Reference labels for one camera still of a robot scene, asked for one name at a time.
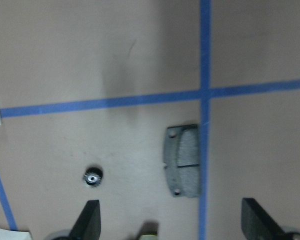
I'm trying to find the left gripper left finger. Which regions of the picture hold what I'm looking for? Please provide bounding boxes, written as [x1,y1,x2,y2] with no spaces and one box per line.
[68,200,101,240]

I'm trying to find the black gear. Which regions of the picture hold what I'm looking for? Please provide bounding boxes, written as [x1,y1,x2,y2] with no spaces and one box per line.
[82,164,104,188]

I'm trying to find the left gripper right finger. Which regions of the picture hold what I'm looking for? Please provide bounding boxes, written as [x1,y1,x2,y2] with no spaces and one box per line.
[241,197,293,240]

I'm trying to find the black brake pad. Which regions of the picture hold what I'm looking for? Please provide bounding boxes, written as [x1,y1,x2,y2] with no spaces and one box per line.
[163,124,201,198]

